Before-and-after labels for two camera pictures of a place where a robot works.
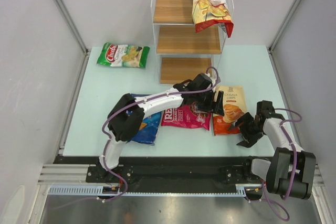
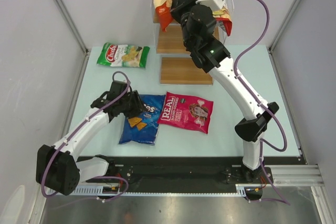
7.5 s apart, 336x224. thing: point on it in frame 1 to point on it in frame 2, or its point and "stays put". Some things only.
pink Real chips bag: x=184 y=116 stays put
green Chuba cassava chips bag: x=120 y=55 stays put
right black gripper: x=249 y=139 to x=180 y=3
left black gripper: x=216 y=107 to x=138 y=107
